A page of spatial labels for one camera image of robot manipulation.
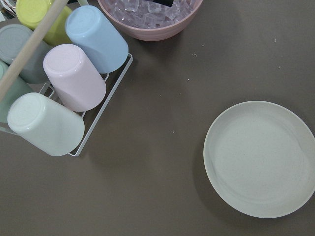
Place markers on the wooden rack handle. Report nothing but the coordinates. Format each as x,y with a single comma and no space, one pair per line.
30,46

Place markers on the white wire cup rack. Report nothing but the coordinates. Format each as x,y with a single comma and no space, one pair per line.
90,117

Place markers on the light blue cup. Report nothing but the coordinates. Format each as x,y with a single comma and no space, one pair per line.
88,28

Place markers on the grey cup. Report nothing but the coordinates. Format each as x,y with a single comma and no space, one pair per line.
12,39

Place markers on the pink cup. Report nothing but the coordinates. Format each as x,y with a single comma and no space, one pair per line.
77,82

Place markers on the pale green round plate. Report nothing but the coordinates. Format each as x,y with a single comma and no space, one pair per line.
260,159

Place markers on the pink bowl of ice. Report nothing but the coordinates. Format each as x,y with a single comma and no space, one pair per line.
150,20

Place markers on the mint white cup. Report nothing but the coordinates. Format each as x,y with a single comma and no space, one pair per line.
46,124

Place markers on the sage green cup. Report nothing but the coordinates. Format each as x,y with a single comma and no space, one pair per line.
18,89

